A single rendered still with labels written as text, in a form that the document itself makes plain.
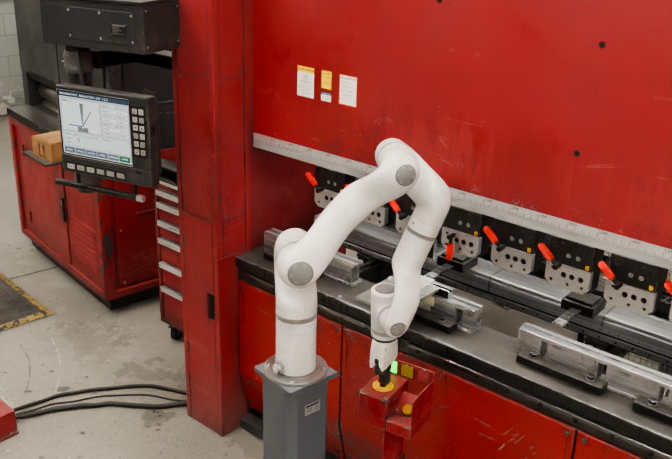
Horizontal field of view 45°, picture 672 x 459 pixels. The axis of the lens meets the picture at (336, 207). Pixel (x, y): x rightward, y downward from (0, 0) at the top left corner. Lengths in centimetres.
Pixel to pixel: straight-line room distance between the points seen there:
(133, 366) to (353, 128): 202
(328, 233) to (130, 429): 203
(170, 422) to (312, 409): 163
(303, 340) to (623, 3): 130
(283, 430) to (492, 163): 107
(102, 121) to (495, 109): 153
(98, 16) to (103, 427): 188
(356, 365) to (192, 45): 140
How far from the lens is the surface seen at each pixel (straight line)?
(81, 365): 454
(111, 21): 323
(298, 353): 239
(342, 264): 326
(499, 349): 292
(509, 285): 315
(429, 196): 227
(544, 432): 285
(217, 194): 335
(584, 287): 268
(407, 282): 232
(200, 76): 328
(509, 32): 262
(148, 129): 319
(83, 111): 338
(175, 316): 451
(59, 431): 408
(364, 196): 222
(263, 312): 351
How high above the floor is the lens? 232
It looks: 21 degrees down
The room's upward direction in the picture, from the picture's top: 2 degrees clockwise
